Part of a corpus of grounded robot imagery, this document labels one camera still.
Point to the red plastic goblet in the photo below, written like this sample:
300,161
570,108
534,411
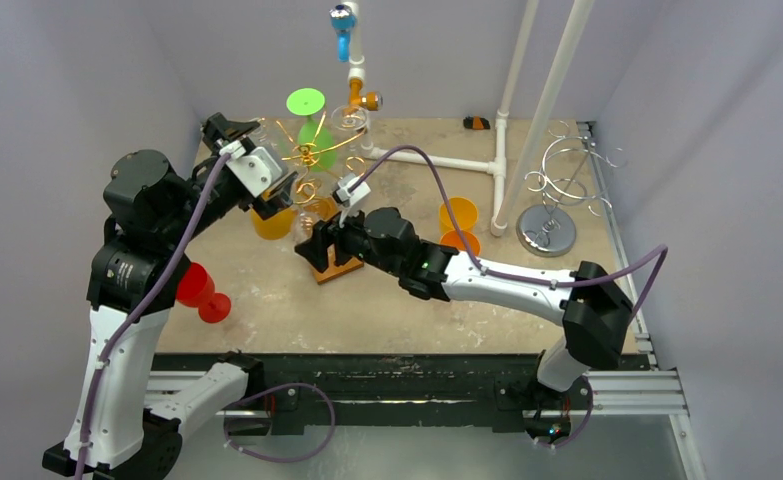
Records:
199,291

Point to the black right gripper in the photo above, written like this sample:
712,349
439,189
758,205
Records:
332,241

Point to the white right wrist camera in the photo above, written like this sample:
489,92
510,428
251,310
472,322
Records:
350,193

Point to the clear wine glass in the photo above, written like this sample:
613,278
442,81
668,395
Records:
319,209
349,119

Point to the yellow faucet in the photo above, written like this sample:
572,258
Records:
370,100

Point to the blue faucet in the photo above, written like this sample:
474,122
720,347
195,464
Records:
343,19

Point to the white PVC pipe frame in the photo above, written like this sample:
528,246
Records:
444,162

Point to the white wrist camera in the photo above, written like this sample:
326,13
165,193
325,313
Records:
350,193
258,168

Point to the orange plastic goblet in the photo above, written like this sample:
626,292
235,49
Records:
463,241

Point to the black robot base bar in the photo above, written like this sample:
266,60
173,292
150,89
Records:
500,392

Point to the chrome spiral glass rack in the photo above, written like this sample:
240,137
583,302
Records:
569,176

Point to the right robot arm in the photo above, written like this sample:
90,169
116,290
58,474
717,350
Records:
592,310

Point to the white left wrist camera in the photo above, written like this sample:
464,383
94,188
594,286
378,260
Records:
258,168

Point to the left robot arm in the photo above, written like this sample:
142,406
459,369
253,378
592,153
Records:
136,278

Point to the yellow plastic goblet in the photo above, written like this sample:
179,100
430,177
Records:
457,211

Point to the yellow-orange plastic goblet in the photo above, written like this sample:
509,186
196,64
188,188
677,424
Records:
276,227

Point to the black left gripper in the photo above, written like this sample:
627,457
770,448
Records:
218,129

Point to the green plastic goblet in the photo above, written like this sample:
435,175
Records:
314,141

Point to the small clear glass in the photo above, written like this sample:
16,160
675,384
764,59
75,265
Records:
265,132

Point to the gold wire wine glass rack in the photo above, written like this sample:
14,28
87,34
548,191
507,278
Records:
309,184

